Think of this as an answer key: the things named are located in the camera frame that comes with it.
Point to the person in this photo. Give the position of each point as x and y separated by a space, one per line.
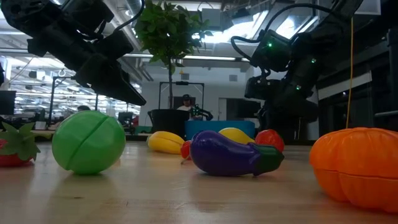
84 108
186 100

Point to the small dark office monitor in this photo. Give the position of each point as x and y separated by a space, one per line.
125 117

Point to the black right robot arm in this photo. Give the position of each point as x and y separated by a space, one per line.
335 25

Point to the black background station frame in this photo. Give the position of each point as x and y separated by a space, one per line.
182 83

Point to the black tall stand frame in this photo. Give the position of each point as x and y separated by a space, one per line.
52 99

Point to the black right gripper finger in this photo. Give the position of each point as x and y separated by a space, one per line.
292 109

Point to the teal plastic tupperware container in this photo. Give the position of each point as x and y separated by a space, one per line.
202 127

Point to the orange toy pumpkin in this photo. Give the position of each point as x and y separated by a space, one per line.
357 168

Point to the red toy tomato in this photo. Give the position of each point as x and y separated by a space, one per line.
270 138

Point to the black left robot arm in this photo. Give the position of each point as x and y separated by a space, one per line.
37 15

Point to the yellow toy banana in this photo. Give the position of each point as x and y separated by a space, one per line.
164 143

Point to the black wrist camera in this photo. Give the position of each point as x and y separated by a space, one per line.
261 88
113 45

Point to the red toy strawberry green leaves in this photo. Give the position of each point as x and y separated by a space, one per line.
21 143

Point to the grey wall vent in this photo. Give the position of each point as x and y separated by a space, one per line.
185 76
233 77

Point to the yellow toy lemon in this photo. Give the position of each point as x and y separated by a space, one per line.
236 134

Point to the green potted plant black pot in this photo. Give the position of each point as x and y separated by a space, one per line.
169 31

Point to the small red toy cherry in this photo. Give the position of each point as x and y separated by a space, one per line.
186 150

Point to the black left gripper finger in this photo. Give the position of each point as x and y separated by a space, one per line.
109 84

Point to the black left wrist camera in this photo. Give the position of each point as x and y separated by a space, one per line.
113 45

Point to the purple toy eggplant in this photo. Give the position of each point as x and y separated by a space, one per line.
224 155

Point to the background black robot arm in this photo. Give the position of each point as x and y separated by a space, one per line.
203 113

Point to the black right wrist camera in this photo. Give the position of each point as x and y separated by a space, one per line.
261 88

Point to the dark wall screen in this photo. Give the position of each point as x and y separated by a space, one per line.
239 109

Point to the green round toy cabbage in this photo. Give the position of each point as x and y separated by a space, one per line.
99 149

